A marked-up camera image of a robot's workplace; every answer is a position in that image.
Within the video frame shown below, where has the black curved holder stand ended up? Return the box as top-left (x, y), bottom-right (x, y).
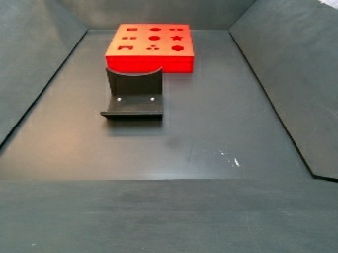
top-left (100, 69), bottom-right (164, 119)

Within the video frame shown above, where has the red shape-sorter block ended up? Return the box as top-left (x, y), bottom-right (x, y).
top-left (104, 24), bottom-right (194, 73)

